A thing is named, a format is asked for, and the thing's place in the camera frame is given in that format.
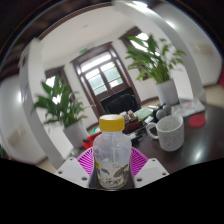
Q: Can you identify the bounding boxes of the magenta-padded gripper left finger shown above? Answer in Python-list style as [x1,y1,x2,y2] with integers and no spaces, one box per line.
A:
[54,147,98,189]

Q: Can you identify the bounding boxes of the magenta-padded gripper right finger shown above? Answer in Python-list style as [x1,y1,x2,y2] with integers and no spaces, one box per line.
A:
[129,146,170,189]

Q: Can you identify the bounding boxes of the clear bottle with yellow cap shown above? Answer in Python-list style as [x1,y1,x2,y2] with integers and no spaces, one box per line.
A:
[92,114,133,191]

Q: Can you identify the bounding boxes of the green plant in white pot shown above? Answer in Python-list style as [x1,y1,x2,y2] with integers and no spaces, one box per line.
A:
[31,74,90,149]
[124,33,188,107]

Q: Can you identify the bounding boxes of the white speckled mug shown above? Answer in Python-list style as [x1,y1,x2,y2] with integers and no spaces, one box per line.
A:
[145,114,185,153]

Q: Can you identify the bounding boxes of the dark box of packets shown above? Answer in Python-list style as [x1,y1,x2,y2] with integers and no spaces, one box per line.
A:
[121,110,144,134]

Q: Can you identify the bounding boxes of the grey headed microphone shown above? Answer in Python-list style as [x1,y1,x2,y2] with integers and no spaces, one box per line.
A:
[155,108,168,121]
[162,103,173,116]

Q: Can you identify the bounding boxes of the green folded cloth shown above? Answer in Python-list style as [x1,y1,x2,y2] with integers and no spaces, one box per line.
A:
[134,107,154,122]

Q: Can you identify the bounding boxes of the flat round red coaster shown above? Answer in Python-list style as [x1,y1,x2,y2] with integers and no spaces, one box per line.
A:
[188,112,207,129]

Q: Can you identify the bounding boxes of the printed paper sheets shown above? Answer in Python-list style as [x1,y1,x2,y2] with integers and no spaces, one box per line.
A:
[171,98,207,118]

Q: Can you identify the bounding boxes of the black office chair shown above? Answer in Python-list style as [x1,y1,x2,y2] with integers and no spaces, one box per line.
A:
[100,87,143,116]

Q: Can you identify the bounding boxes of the brown framed window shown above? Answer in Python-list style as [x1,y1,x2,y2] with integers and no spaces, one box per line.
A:
[44,65,69,101]
[119,26,158,81]

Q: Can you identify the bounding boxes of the brown glazed double door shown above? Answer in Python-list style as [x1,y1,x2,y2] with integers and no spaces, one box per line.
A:
[71,41,133,119]

